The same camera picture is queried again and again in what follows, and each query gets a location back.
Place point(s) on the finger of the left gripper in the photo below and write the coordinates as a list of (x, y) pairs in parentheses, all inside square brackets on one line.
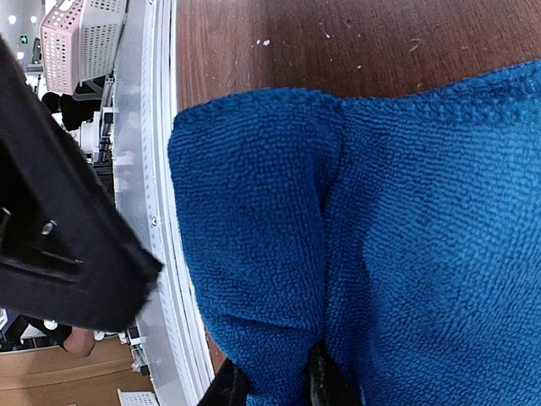
[(66, 253)]

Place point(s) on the operator lower hand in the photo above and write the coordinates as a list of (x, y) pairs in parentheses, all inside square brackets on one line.
[(80, 342)]

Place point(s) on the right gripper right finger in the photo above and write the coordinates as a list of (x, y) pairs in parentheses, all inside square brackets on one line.
[(327, 386)]

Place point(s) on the front aluminium rail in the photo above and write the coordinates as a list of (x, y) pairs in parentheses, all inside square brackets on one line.
[(172, 332)]

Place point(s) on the blue towel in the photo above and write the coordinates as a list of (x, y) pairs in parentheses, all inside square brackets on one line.
[(403, 234)]

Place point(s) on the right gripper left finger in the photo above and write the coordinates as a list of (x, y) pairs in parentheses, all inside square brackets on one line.
[(230, 387)]

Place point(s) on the pink perforated basket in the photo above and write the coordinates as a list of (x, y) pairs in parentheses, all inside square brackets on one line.
[(59, 32)]

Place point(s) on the white perforated basket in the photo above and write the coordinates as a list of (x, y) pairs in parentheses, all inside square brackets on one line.
[(100, 29)]

